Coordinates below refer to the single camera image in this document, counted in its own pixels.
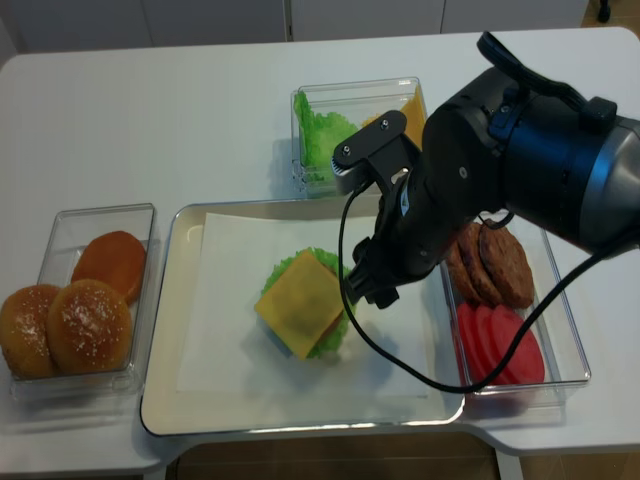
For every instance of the cream serving tray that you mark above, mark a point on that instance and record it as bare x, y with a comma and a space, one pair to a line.
416, 329

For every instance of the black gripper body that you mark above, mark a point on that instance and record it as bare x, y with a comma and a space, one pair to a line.
463, 169

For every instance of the yellow cheese slice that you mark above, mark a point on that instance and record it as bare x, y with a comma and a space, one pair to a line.
300, 302

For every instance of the brown patty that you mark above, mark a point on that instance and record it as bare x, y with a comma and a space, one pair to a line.
468, 242
506, 263
460, 276

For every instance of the green lettuce leaf in container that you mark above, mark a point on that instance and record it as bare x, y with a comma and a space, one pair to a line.
321, 134

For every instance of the clear lettuce and cheese container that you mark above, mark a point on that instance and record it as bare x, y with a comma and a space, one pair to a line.
349, 99

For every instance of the plain brown bun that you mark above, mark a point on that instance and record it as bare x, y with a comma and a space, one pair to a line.
117, 259

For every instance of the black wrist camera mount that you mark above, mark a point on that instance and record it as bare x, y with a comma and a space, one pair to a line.
374, 154

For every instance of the lettuce leaf under patty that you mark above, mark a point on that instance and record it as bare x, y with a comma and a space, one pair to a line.
327, 340

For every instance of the middle red tomato slice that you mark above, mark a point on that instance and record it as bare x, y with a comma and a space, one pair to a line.
485, 340

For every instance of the sesame bun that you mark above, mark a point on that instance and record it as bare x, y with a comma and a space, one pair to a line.
89, 328
23, 332

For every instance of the left brown patty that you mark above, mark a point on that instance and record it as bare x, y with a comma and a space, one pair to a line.
460, 276

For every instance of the middle brown patty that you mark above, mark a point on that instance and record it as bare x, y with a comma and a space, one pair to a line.
468, 242

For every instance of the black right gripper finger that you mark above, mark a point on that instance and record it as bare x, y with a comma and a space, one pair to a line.
382, 295

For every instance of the red tomato slice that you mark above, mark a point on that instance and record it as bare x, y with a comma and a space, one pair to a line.
526, 365
485, 340
477, 362

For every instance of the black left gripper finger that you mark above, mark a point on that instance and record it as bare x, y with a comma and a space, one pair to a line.
356, 285

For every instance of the yellow cheese slices stack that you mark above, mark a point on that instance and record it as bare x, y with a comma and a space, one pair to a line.
411, 105

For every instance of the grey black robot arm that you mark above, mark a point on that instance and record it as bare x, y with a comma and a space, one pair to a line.
511, 139

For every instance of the left red tomato slice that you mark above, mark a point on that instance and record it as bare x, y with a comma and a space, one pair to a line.
477, 362

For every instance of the right red tomato slice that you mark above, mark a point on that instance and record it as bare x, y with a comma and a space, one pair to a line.
526, 365

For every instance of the sesame bun left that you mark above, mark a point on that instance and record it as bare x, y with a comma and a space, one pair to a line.
23, 332

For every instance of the clear patty and tomato container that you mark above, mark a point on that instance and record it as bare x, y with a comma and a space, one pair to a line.
565, 362

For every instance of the white paper sheet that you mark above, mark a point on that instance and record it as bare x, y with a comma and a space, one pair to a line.
229, 348

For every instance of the sesame bun right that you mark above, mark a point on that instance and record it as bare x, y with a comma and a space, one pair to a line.
89, 328

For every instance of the right brown patty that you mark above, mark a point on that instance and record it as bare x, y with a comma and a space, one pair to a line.
506, 263

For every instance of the clear bun container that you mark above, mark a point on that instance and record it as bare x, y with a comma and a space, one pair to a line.
71, 234

